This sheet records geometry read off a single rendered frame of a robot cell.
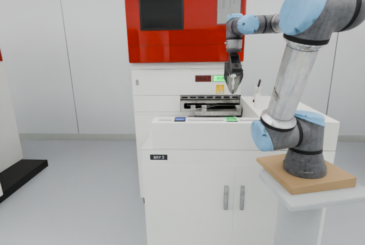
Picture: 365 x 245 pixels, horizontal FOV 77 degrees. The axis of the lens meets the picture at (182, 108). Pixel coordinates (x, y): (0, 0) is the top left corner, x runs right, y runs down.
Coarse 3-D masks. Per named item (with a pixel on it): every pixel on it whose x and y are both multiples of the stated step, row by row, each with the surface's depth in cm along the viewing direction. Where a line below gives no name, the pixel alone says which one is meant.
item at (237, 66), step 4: (232, 56) 106; (236, 56) 106; (232, 60) 104; (236, 60) 103; (232, 64) 102; (236, 64) 101; (240, 64) 102; (232, 68) 100; (236, 68) 100; (240, 68) 100; (232, 72) 101; (236, 72) 101; (240, 72) 101
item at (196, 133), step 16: (160, 128) 113; (176, 128) 113; (192, 128) 112; (208, 128) 112; (224, 128) 111; (240, 128) 111; (160, 144) 115; (176, 144) 115; (192, 144) 114; (208, 144) 114; (224, 144) 114; (240, 144) 113
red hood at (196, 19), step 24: (144, 0) 152; (168, 0) 151; (192, 0) 151; (216, 0) 150; (240, 0) 149; (144, 24) 156; (168, 24) 155; (192, 24) 155; (216, 24) 154; (144, 48) 160; (168, 48) 159; (192, 48) 159; (216, 48) 158
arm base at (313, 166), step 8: (288, 152) 88; (296, 152) 84; (304, 152) 82; (312, 152) 82; (320, 152) 82; (288, 160) 87; (296, 160) 84; (304, 160) 83; (312, 160) 82; (320, 160) 82; (288, 168) 87; (296, 168) 84; (304, 168) 84; (312, 168) 82; (320, 168) 82; (296, 176) 84; (304, 176) 83; (312, 176) 82; (320, 176) 82
